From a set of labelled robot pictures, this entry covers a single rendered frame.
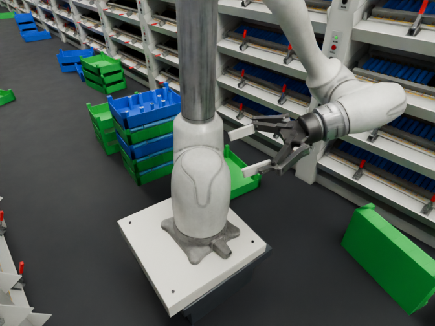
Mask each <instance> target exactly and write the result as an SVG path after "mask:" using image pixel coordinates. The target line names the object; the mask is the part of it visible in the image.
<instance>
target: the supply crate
mask: <svg viewBox="0 0 435 326"><path fill-rule="evenodd" d="M163 85H164V87H166V92H167V98H168V91H171V92H172V102H173V104H171V105H169V101H168V99H167V100H165V102H166V106H165V107H160V108H159V103H158V98H157V103H155V104H154V106H155V109H154V110H151V107H150V103H153V97H152V92H151V91H147V92H142V99H143V103H144V106H143V107H144V112H143V113H140V108H139V107H140V103H139V97H138V94H134V95H131V97H132V101H133V107H134V109H133V110H130V108H129V102H128V97H127V96H126V97H123V98H118V99H115V100H113V99H112V96H111V95H109V96H107V101H108V104H109V109H110V112H111V114H112V115H113V116H114V117H115V118H116V119H117V121H118V122H119V123H120V125H121V126H122V127H123V128H124V129H125V130H127V129H131V128H134V127H137V126H140V125H144V124H148V123H150V122H154V121H157V120H161V119H163V118H167V117H171V116H174V115H177V114H179V113H180V112H181V97H180V96H179V95H178V94H176V93H175V92H173V91H172V90H171V89H169V86H168V83H167V82H164V83H163ZM155 92H156V97H157V96H158V95H161V97H162V100H163V99H164V96H163V91H162V88H160V89H155ZM126 110H128V111H129V116H128V117H127V115H126V112H125V111H126Z"/></svg>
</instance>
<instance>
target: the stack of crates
mask: <svg viewBox="0 0 435 326"><path fill-rule="evenodd" d="M86 105H87V108H88V111H89V115H90V117H91V121H92V124H93V128H94V130H95V134H96V138H97V140H98V142H99V143H100V145H101V146H102V148H103V150H104V151H105V153H106V155H110V154H113V153H116V152H119V151H120V148H119V144H118V140H117V135H116V132H115V127H114V125H113V120H112V117H111V112H110V109H109V104H108V102H107V103H103V104H100V105H95V106H91V104H90V103H87V104H86Z"/></svg>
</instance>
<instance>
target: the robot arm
mask: <svg viewBox="0 0 435 326"><path fill-rule="evenodd" d="M262 1H263V3H264V4H265V5H266V6H267V8H268V9H269V10H270V11H271V13H272V14H273V16H274V17H275V19H276V20H277V22H278V24H279V25H280V27H281V29H282V30H283V32H284V34H285V36H286V38H287V39H288V41H289V43H290V44H291V46H292V48H293V50H294V52H295V53H296V55H297V57H298V59H299V60H300V62H301V64H302V65H303V67H304V68H305V70H306V72H307V79H306V85H307V86H308V88H309V91H310V93H311V95H312V97H314V99H315V100H316V101H317V102H318V103H319V104H321V106H318V107H316V108H314V109H313V111H312V112H310V113H307V114H303V115H301V116H299V117H298V118H297V119H296V120H293V121H291V120H290V118H289V113H285V114H281V115H268V116H253V117H252V122H251V123H250V124H247V125H244V126H241V127H240V128H239V129H235V130H233V131H229V132H228V134H229V138H230V141H233V140H236V139H239V138H242V137H245V136H247V135H251V134H253V133H255V131H262V132H266V133H274V134H277V135H278V136H280V138H281V139H282V140H283V143H284V145H283V147H282V148H281V150H279V152H278V154H277V155H276V156H275V157H274V159H273V160H272V161H271V160H265V161H263V162H259V163H257V164H253V165H251V166H248V167H246V168H242V169H241V171H242V173H243V177H244V178H247V177H250V176H252V175H255V174H258V173H259V174H260V175H262V174H264V173H268V172H270V171H275V172H276V173H277V174H278V176H282V175H283V174H284V173H285V172H286V171H287V170H288V169H290V168H291V167H292V166H293V165H295V164H296V163H297V162H298V161H299V160H300V159H301V158H302V157H305V156H307V155H309V154H310V146H309V145H310V144H313V143H315V142H319V141H321V140H322V141H324V142H327V141H330V140H333V139H336V138H339V137H343V136H345V135H349V134H357V133H363V132H366V131H370V130H372V129H375V128H378V127H381V126H382V125H385V124H387V123H389V122H391V121H392V120H395V119H396V118H398V117H399V116H401V115H402V114H403V113H404V112H405V109H406V106H407V96H406V93H405V91H404V89H403V88H402V86H400V84H398V83H387V82H381V83H376V84H373V83H367V82H362V81H359V80H358V79H357V78H356V77H355V76H354V74H353V73H352V72H351V71H350V70H349V69H348V68H347V67H345V66H344V65H343V64H342V63H341V62H340V61H339V60H338V59H337V58H331V59H329V58H327V57H326V56H325V55H324V54H323V53H322V51H321V50H320V49H319V47H318V45H317V42H316V39H315V35H314V32H313V27H312V25H311V20H310V18H309V14H308V11H307V7H306V4H305V1H304V0H262ZM175 8H176V22H177V46H178V60H179V85H180V97H181V112H180V113H179V114H178V115H177V116H176V117H175V119H174V121H173V164H174V167H173V170H172V178H171V197H172V210H173V217H170V218H168V219H164V220H163V221H162V222H161V228H162V229H163V230H164V231H166V232H168V233H169V234H170V236H171V237H172V238H173V240H174V241H175V242H176V243H177V244H178V245H179V247H180V248H181V249H182V251H183V252H184V253H185V254H186V256H187V258H188V260H189V262H190V264H191V265H198V264H199V263H200V262H201V261H202V259H203V258H204V257H206V256H207V255H208V254H210V253H212V252H213V251H215V252H216V253H218V254H219V255H220V256H221V257H223V258H224V259H227V258H228V257H230V254H232V251H231V249H230V248H229V246H228V245H227V243H226V242H228V241H230V240H231V239H235V238H237V237H239V236H240V229H239V228H238V227H237V226H234V225H233V224H232V223H230V222H229V221H228V220H227V215H228V212H229V204H230V191H231V176H230V170H229V167H228V165H227V163H226V161H225V159H224V152H223V150H224V141H223V121H222V119H221V117H220V116H219V115H218V114H217V113H216V112H215V99H216V56H217V34H218V0H175ZM280 128H281V129H280ZM294 147H299V148H298V149H296V150H295V151H294V152H293V153H292V154H290V155H289V156H288V154H289V153H290V152H292V150H293V148H294ZM287 156H288V157H287ZM286 157H287V158H286Z"/></svg>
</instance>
